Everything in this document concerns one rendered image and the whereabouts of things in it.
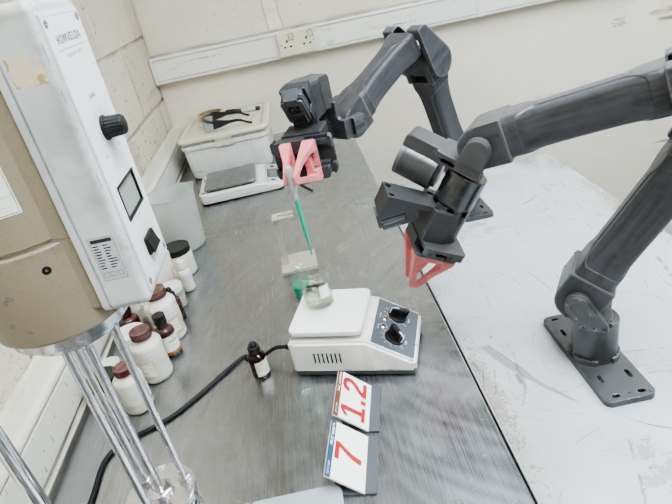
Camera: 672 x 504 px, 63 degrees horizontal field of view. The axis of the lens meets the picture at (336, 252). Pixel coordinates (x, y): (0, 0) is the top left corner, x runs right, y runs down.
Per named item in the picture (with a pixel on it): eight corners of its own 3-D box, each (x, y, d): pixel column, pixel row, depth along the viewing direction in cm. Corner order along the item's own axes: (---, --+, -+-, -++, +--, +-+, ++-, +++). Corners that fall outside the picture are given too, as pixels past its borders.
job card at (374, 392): (381, 387, 84) (377, 366, 82) (379, 432, 77) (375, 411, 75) (342, 389, 85) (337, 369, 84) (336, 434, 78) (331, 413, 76)
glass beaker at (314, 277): (341, 297, 93) (333, 256, 89) (327, 316, 89) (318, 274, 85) (311, 294, 96) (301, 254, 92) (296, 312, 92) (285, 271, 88)
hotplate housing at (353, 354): (422, 325, 96) (417, 287, 92) (417, 376, 85) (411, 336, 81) (302, 328, 102) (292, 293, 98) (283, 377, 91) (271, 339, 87)
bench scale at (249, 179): (285, 189, 166) (281, 174, 164) (201, 208, 165) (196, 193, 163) (281, 169, 183) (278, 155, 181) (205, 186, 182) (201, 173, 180)
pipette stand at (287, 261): (315, 251, 127) (303, 201, 121) (318, 268, 120) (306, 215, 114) (281, 259, 127) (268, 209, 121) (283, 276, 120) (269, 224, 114)
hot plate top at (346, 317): (372, 291, 94) (371, 287, 93) (361, 335, 84) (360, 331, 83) (305, 294, 97) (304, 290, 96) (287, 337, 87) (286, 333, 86)
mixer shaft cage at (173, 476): (208, 477, 57) (121, 278, 46) (201, 536, 51) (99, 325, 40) (145, 491, 57) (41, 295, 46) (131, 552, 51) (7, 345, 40)
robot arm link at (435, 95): (466, 181, 126) (424, 55, 106) (442, 177, 131) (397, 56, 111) (480, 163, 129) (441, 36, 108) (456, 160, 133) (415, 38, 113)
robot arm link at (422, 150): (381, 182, 78) (411, 107, 70) (403, 159, 84) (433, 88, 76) (455, 221, 75) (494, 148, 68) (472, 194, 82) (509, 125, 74)
